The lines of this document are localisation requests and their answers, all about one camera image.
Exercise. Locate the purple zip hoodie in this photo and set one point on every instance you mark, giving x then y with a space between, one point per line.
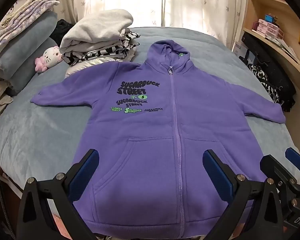
150 130

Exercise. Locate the blue-grey bed blanket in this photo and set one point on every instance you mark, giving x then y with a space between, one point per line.
40 130

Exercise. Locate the folded white satin garment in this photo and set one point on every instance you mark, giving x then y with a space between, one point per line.
82 66

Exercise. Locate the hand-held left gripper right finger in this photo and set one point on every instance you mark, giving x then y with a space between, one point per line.
217 173

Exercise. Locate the folded grey sweatshirt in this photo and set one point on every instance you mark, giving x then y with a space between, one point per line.
97 30

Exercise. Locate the wooden shelf unit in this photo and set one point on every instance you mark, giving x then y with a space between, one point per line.
272 7

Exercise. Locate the pile of papers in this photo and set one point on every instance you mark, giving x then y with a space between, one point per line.
287 46

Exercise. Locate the white printed box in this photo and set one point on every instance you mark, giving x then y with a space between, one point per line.
238 48

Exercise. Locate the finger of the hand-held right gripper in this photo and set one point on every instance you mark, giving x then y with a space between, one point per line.
296 158

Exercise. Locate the white leaf-print curtain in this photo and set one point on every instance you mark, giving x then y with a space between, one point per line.
152 2

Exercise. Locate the stack of pink boxes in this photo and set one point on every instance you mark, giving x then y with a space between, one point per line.
267 27

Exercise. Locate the folded blue-grey blanket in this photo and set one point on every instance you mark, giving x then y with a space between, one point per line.
27 42

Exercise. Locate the white cat plush toy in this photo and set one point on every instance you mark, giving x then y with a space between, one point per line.
50 56

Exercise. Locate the black and white patterned cloth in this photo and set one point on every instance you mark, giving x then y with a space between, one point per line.
262 77

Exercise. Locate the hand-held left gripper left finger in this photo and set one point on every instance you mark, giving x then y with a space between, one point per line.
83 170

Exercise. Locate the purple floral quilt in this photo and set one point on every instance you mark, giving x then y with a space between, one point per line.
27 17

